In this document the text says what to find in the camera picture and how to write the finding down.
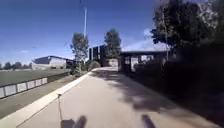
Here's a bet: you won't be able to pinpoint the dark building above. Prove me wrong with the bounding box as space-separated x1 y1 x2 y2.
88 44 108 67

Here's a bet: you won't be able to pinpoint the low bushes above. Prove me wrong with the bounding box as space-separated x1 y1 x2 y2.
69 59 102 78

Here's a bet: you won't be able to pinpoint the low flat-roofed building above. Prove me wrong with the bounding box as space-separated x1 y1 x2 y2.
116 49 169 73

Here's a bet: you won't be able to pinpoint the leafy tree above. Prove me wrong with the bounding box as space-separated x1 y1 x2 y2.
69 32 90 69
103 28 122 59

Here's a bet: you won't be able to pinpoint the red-brown paved path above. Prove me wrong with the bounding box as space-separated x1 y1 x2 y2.
14 66 224 128

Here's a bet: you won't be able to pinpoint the tall light pole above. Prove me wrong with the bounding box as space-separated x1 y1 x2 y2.
79 0 88 38

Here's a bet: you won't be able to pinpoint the white building with blue roof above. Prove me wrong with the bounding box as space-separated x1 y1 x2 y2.
31 55 75 71

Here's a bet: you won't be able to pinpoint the robot's own part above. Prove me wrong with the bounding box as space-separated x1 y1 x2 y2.
141 114 157 128
73 115 88 128

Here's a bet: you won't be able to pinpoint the dark hedge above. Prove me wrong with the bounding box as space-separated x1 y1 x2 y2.
133 41 224 104

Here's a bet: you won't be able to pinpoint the group of large dark trees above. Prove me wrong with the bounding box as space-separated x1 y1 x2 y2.
149 0 224 51

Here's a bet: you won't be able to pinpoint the pale concrete kerb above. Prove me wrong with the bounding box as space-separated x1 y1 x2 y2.
0 68 99 128

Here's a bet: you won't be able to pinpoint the grass field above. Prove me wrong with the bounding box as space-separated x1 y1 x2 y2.
0 68 69 87

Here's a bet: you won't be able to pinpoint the low fence with white panels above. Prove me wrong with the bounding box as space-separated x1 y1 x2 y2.
0 70 72 99

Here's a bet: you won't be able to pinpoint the grey asphalt strip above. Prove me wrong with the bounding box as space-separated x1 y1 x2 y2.
0 75 78 120

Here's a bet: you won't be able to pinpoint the distant row of trees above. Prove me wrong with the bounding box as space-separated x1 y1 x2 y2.
0 61 34 70

